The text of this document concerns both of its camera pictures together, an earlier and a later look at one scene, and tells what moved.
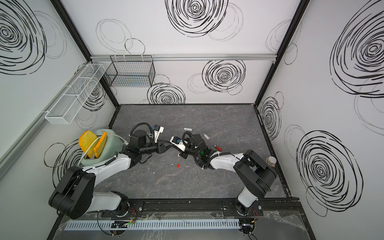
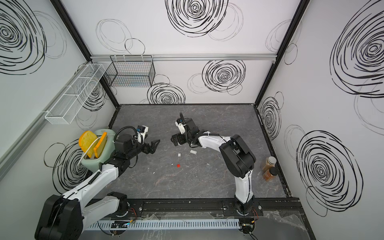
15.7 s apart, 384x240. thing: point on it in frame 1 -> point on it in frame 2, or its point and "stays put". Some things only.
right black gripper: (182, 154) -> (180, 136)
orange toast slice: (99, 148) stays put
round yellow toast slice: (86, 139) stays put
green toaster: (112, 145) stays put
